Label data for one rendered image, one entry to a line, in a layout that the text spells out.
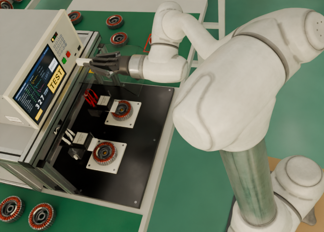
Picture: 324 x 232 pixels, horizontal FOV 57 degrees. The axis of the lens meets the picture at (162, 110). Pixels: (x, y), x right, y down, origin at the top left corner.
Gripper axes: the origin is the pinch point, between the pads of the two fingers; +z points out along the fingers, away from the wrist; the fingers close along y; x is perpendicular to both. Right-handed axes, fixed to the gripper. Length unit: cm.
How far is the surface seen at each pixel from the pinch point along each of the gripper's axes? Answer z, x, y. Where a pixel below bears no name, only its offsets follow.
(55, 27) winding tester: 9.6, 12.7, 5.1
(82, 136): 3.6, -26.2, -19.6
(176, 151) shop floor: -16, -118, 25
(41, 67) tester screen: 9.5, 7.9, -11.3
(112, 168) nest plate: -8.6, -40.1, -26.2
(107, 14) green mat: 37, -43, 83
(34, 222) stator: 16, -40, -56
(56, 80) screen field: 9.5, -2.0, -9.0
